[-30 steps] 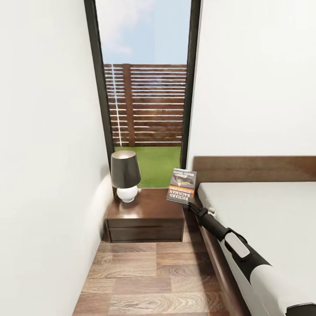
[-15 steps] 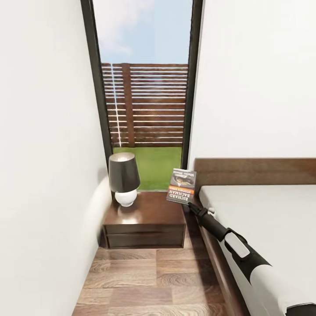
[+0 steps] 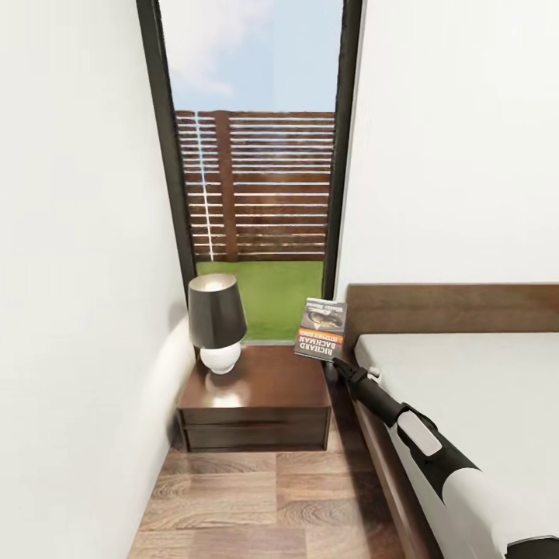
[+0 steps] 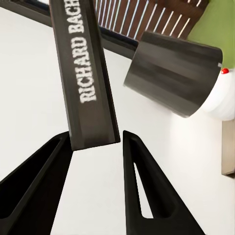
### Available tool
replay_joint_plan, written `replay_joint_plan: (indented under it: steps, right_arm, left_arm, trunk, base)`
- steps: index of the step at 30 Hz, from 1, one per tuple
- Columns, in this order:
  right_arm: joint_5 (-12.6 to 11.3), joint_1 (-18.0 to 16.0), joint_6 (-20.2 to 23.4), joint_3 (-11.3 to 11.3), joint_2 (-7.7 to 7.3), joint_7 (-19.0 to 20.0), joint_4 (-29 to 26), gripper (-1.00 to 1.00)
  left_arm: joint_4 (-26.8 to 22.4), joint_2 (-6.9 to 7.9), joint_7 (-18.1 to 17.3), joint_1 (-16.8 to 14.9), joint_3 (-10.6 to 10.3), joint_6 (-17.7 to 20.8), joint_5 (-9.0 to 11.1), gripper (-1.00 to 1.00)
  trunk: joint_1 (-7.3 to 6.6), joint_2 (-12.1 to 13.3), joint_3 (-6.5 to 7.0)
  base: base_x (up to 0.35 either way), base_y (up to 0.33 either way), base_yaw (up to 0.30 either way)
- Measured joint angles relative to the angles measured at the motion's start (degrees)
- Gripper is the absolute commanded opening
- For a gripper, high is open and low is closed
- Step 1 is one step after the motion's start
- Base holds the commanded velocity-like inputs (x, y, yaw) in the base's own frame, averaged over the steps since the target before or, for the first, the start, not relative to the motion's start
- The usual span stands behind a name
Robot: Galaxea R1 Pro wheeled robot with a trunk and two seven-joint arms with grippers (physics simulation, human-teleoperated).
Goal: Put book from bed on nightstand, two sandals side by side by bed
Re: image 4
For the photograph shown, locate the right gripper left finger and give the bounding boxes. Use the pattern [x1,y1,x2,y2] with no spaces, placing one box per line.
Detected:
[0,131,73,235]

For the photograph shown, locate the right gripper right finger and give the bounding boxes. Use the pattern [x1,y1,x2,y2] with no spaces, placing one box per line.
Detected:
[122,130,206,235]

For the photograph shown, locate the hardback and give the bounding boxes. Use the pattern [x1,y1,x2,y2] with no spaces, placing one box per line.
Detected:
[49,0,121,151]

